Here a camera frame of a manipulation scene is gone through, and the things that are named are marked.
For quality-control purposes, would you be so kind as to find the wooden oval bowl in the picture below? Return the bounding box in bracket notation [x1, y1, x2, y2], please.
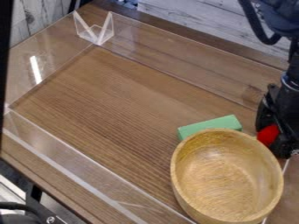
[171, 129, 285, 224]

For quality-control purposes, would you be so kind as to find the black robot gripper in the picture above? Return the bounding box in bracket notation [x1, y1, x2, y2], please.
[256, 75, 299, 159]

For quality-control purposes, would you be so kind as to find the black cable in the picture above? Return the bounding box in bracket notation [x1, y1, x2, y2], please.
[0, 200, 45, 224]

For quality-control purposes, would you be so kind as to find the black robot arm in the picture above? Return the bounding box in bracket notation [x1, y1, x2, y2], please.
[238, 0, 299, 159]

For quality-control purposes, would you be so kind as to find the red plush strawberry toy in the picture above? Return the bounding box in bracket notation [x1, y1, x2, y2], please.
[257, 124, 281, 147]

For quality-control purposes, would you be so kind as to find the black metal table frame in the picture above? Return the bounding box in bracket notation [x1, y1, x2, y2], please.
[26, 185, 81, 224]

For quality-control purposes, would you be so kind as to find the clear acrylic tray wall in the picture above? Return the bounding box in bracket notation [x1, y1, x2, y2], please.
[5, 99, 195, 224]

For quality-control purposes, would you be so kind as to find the green foam block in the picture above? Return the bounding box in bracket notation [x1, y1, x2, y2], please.
[178, 115, 244, 141]

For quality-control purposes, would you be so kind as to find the clear acrylic corner bracket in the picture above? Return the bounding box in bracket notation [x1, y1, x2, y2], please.
[73, 11, 115, 46]

